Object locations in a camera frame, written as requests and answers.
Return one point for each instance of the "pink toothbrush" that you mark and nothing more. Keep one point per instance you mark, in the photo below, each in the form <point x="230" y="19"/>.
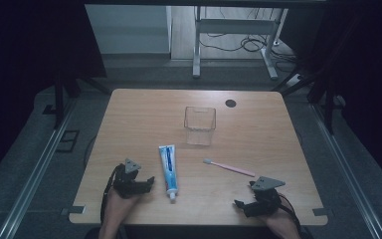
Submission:
<point x="229" y="167"/>

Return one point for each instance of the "black table grommet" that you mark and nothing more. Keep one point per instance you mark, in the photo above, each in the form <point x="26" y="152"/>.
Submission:
<point x="230" y="103"/>

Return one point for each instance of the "person's left hand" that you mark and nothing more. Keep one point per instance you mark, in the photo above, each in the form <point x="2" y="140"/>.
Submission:
<point x="117" y="210"/>

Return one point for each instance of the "person's right hand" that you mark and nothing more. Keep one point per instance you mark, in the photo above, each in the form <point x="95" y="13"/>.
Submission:
<point x="280" y="222"/>

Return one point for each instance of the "black metal stand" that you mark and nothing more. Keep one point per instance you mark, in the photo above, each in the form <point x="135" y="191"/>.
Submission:
<point x="328" y="106"/>
<point x="59" y="99"/>

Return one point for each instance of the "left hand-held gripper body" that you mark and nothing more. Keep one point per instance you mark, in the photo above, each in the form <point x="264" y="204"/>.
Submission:
<point x="126" y="184"/>

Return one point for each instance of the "metal floor rail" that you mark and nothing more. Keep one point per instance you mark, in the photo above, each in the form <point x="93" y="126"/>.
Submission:
<point x="344" y="172"/>
<point x="36" y="176"/>

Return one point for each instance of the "white cabinet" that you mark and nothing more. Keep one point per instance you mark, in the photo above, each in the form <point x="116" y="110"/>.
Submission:
<point x="129" y="30"/>

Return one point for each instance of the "blue and white toothpaste tube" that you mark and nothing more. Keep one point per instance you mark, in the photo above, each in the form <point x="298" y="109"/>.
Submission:
<point x="169" y="169"/>

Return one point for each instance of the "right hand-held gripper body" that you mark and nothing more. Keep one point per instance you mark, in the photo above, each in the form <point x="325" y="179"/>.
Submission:
<point x="265" y="200"/>

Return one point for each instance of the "dark curtain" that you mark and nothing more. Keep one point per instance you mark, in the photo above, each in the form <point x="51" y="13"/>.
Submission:
<point x="371" y="66"/>
<point x="20" y="49"/>

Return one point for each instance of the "white power strip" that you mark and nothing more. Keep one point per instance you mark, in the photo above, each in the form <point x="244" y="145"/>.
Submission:
<point x="294" y="79"/>

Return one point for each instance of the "white desk frame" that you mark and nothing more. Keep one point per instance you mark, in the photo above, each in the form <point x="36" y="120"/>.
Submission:
<point x="235" y="26"/>

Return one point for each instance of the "clear plastic container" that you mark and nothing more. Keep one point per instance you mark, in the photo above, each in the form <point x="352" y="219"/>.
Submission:
<point x="200" y="127"/>

